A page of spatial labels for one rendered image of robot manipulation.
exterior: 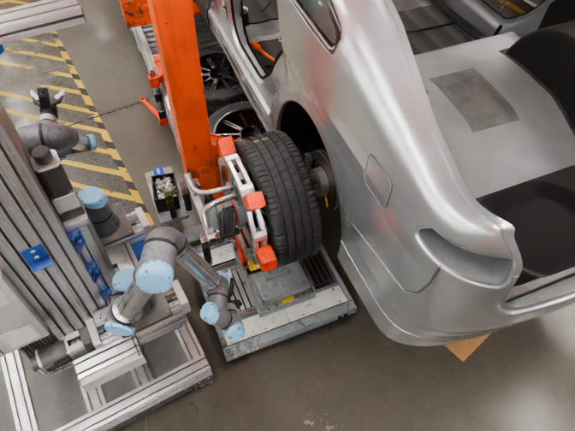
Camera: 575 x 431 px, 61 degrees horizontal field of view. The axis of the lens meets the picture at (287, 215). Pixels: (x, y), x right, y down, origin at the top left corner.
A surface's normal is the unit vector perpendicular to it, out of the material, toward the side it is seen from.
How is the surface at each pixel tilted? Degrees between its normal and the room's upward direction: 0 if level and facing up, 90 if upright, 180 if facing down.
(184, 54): 90
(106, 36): 0
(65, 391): 0
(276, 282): 0
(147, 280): 83
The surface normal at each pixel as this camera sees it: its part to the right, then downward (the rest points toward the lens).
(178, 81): 0.38, 0.73
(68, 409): 0.02, -0.62
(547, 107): 0.16, -0.30
